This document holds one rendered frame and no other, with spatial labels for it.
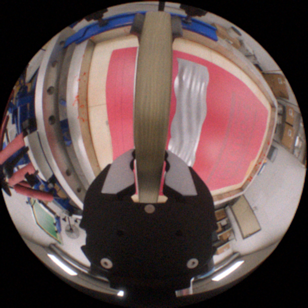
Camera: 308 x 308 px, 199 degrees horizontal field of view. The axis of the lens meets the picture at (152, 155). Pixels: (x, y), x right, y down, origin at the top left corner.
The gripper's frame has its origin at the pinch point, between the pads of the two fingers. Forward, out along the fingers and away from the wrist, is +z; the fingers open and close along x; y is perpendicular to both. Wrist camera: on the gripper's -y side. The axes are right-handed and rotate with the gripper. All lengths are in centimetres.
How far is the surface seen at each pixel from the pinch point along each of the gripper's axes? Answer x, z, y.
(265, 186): 368, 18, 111
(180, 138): 6.3, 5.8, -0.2
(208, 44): 11.7, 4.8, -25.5
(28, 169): -46.9, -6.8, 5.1
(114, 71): -7.8, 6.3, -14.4
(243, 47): 144, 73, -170
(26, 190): -64, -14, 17
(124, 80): -5.4, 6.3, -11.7
